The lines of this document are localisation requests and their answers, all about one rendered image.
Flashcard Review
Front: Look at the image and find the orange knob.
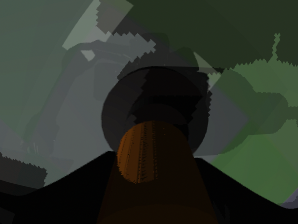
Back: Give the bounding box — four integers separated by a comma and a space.
96, 121, 218, 224

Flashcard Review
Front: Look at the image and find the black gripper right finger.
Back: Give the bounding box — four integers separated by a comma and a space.
196, 157, 298, 224

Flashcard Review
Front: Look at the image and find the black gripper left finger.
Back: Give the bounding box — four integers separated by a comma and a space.
0, 152, 116, 224

